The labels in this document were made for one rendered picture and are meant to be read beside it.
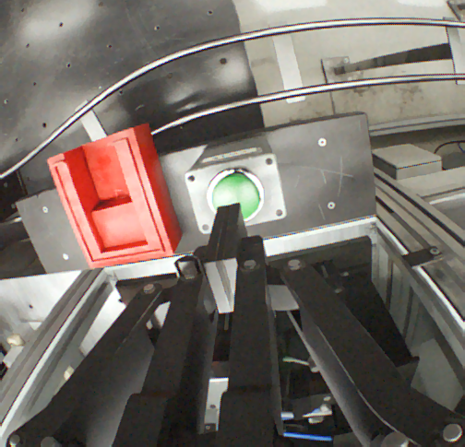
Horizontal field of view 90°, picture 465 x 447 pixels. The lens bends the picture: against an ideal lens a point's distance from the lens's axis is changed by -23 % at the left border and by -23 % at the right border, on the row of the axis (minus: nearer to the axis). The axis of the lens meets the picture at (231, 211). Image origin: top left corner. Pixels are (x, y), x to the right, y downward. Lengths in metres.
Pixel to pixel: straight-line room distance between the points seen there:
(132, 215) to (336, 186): 0.26
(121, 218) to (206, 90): 0.32
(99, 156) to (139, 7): 0.36
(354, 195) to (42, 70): 0.68
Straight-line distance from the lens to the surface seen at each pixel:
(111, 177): 0.40
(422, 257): 0.33
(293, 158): 0.37
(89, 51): 0.68
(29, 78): 0.78
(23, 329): 0.69
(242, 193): 0.24
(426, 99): 1.53
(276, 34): 0.46
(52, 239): 0.51
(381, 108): 1.40
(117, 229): 0.39
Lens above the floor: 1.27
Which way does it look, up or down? 68 degrees down
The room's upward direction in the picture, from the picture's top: 172 degrees counter-clockwise
